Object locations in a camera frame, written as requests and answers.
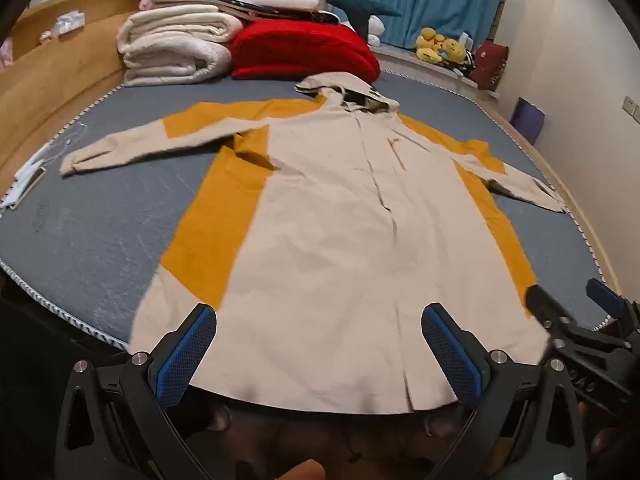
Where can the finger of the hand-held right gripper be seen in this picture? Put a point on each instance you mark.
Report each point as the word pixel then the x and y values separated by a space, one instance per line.
pixel 545 305
pixel 605 294

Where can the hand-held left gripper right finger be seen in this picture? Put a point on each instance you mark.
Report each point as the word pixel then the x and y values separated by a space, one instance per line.
pixel 455 355

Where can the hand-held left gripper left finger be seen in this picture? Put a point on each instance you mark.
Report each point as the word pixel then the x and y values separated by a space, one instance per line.
pixel 182 355

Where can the beige and mustard hooded jacket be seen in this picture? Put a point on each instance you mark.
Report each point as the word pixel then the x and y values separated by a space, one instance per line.
pixel 325 260

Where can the person's right hand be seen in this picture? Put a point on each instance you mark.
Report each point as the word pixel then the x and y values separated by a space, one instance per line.
pixel 607 440

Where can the blue-grey mattress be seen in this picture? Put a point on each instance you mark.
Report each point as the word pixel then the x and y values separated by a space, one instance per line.
pixel 100 220

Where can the purple box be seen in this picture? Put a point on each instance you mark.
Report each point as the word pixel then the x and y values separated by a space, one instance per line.
pixel 527 120

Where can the white cloth pile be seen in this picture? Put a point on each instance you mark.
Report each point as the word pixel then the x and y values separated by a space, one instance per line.
pixel 22 185

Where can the dark red bag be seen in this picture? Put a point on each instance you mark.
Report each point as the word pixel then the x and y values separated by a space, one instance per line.
pixel 490 65

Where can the yellow plush toy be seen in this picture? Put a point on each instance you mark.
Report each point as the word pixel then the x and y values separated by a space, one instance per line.
pixel 430 42
pixel 454 51

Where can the white window sill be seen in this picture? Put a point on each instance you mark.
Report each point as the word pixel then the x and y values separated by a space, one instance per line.
pixel 400 57

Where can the cream folded blanket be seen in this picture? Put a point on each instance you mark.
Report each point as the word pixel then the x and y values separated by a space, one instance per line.
pixel 175 45

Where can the red folded blanket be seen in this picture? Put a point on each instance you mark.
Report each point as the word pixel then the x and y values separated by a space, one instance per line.
pixel 300 52

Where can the white plush toy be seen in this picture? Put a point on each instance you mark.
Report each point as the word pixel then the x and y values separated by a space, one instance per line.
pixel 376 27

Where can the small pink item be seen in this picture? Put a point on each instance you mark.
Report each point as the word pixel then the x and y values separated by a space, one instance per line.
pixel 5 54

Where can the crumpled white tissue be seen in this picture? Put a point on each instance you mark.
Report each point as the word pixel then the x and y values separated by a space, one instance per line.
pixel 70 22

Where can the black and white patterned cloth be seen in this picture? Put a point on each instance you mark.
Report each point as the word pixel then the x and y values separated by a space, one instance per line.
pixel 280 12

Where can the wall socket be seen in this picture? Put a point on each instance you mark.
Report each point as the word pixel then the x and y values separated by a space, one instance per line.
pixel 632 107

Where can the wooden bed frame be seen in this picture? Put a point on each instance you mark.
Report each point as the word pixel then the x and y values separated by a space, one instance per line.
pixel 65 70

